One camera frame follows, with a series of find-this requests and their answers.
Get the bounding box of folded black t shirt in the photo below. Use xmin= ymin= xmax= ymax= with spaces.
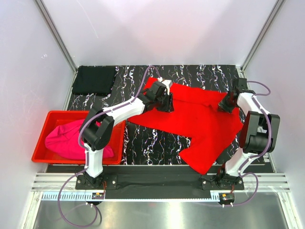
xmin=72 ymin=66 xmax=116 ymax=96

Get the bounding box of right connector box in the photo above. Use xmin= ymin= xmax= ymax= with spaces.
xmin=220 ymin=193 xmax=235 ymax=202

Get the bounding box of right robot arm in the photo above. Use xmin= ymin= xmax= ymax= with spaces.
xmin=214 ymin=78 xmax=280 ymax=189

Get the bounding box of red plastic bin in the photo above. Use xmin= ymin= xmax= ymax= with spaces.
xmin=31 ymin=111 xmax=125 ymax=165

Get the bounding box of purple cable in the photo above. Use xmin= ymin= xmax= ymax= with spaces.
xmin=233 ymin=81 xmax=272 ymax=208
xmin=57 ymin=65 xmax=165 ymax=226

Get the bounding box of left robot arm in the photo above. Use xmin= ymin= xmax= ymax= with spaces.
xmin=78 ymin=80 xmax=174 ymax=189

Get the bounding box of red t shirt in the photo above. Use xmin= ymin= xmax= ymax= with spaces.
xmin=128 ymin=83 xmax=243 ymax=175

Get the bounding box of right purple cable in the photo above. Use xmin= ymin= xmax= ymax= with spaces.
xmin=233 ymin=81 xmax=272 ymax=208

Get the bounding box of pink t shirt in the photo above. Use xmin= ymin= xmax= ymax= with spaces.
xmin=44 ymin=119 xmax=114 ymax=161

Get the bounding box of left connector box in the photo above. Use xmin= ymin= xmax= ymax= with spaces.
xmin=91 ymin=192 xmax=105 ymax=200

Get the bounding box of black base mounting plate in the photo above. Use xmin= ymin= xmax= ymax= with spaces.
xmin=75 ymin=165 xmax=244 ymax=200

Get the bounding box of connector box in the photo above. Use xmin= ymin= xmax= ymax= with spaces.
xmin=91 ymin=192 xmax=105 ymax=200
xmin=220 ymin=193 xmax=235 ymax=202

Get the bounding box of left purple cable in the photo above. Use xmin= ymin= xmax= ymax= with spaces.
xmin=57 ymin=65 xmax=165 ymax=226

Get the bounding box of aluminium frame rail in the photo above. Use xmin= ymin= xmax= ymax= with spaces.
xmin=32 ymin=173 xmax=290 ymax=202

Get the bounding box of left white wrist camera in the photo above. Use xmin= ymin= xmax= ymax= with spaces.
xmin=157 ymin=77 xmax=173 ymax=95

